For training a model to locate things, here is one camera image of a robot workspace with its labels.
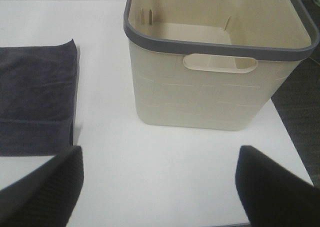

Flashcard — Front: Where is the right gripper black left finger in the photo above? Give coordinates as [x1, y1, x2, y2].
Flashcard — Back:
[0, 146, 83, 227]

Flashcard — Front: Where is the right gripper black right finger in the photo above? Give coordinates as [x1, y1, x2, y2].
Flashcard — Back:
[235, 145, 320, 227]

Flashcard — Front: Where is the dark navy towel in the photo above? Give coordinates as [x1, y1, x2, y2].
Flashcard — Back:
[0, 41, 78, 157]

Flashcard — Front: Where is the beige bin grey rim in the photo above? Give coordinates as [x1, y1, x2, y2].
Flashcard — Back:
[123, 0, 320, 131]

